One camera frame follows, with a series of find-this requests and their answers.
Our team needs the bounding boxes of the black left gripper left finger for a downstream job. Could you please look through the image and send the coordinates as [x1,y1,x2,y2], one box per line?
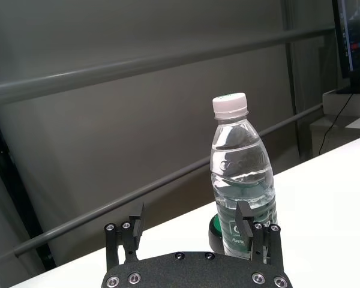
[104,202,146,266]

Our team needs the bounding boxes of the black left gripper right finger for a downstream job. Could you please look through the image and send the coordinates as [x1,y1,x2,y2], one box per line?
[235,200,284,266]

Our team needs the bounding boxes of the clear plastic water bottle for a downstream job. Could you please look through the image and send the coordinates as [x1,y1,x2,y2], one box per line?
[209,92,278,261]

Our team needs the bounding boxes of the black green round button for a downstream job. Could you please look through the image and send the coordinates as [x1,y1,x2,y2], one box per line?
[206,214,227,253]

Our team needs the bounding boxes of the white rectangular box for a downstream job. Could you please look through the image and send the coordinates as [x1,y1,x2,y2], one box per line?
[322,88,360,131]

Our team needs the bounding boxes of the black computer monitor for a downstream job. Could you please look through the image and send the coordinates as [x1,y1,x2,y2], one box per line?
[331,0,360,94]

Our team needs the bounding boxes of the thin black cable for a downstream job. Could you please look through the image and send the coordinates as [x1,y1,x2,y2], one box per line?
[319,92,355,156]

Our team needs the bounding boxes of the thick grey horizontal rail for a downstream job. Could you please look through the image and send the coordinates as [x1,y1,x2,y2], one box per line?
[0,26,337,105]

